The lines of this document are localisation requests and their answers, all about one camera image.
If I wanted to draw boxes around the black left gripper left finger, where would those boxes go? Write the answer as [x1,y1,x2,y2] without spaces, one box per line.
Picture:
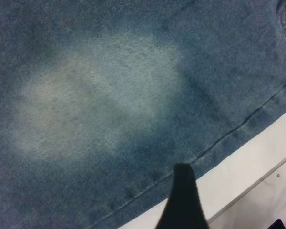
[156,163,184,229]

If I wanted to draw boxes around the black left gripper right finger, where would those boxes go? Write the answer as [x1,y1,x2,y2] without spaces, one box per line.
[182,163,208,229]

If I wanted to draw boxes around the blue denim shorts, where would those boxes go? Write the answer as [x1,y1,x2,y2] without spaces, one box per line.
[0,0,286,229]

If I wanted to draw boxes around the white mounting plate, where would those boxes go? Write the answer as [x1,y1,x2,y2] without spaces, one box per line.
[206,150,286,229]

